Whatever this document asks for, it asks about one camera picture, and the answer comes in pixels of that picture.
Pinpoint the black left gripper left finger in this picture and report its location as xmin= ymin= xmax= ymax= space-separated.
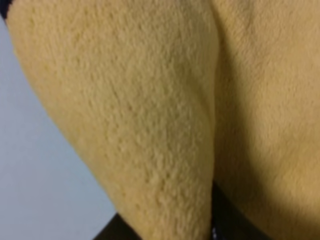
xmin=94 ymin=214 xmax=140 ymax=240

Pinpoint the yellow towel with black trim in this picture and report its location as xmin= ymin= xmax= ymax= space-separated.
xmin=0 ymin=0 xmax=320 ymax=240

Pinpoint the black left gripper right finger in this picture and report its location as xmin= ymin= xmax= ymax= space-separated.
xmin=211 ymin=183 xmax=265 ymax=240

